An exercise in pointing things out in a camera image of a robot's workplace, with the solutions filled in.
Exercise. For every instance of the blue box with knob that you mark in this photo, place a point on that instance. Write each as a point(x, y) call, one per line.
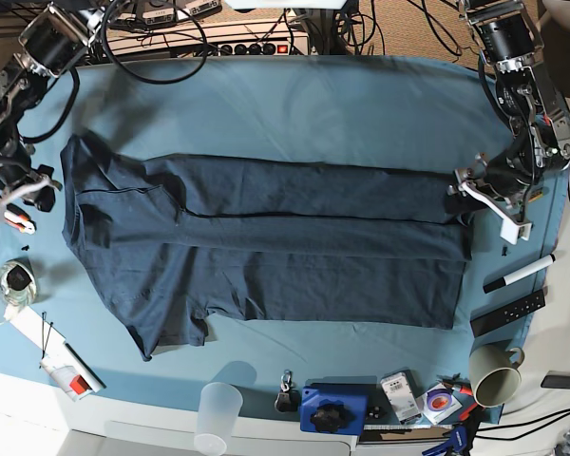
point(334, 409)

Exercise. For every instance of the black small device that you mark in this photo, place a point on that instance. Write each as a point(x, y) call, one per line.
point(556, 380)

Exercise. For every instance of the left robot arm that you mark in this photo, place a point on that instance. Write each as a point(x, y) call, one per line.
point(517, 84)

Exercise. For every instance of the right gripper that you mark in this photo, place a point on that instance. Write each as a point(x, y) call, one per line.
point(16, 170)

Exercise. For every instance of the clear tape roll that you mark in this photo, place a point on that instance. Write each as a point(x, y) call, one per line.
point(17, 284)

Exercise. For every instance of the black white marker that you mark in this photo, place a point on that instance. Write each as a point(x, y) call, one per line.
point(520, 274)

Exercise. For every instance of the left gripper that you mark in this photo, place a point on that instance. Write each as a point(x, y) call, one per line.
point(502, 179)

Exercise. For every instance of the black key fob with chain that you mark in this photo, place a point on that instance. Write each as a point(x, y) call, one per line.
point(287, 398)

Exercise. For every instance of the black remote control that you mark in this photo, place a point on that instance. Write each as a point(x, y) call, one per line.
point(506, 314)

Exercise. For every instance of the light blue table cloth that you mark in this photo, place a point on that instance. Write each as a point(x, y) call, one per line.
point(373, 111)

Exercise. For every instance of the purple orange disc packet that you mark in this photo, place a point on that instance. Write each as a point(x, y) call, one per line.
point(438, 403)

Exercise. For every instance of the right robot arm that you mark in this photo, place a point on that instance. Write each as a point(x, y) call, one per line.
point(51, 45)

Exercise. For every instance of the blue clamp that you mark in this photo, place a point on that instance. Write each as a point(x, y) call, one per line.
point(459, 441)

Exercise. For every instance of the white power strip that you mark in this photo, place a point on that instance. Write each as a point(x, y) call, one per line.
point(261, 37)

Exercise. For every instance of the grey green mug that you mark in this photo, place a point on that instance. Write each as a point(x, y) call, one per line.
point(494, 374)

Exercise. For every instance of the white red tube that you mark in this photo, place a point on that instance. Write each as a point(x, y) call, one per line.
point(67, 379)

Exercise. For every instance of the dark blue T-shirt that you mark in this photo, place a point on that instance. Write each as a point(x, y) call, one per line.
point(168, 241)

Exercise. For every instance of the white barcode package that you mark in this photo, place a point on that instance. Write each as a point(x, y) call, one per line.
point(401, 399)

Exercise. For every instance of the white paper strip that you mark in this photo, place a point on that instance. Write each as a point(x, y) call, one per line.
point(36, 328)

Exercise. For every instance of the translucent plastic cup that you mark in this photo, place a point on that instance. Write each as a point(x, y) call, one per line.
point(219, 408)

